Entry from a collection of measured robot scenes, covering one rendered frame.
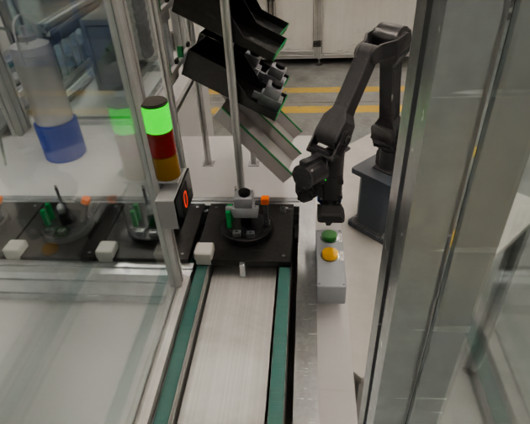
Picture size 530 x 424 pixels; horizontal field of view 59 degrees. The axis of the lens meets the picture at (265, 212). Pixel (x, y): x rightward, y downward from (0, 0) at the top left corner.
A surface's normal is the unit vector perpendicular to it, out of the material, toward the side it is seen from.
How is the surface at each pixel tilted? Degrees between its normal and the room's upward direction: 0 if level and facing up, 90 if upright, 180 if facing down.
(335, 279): 0
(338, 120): 45
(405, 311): 90
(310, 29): 90
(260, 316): 0
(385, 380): 90
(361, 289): 0
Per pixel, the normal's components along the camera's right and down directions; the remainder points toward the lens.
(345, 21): -0.07, 0.59
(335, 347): -0.04, -0.80
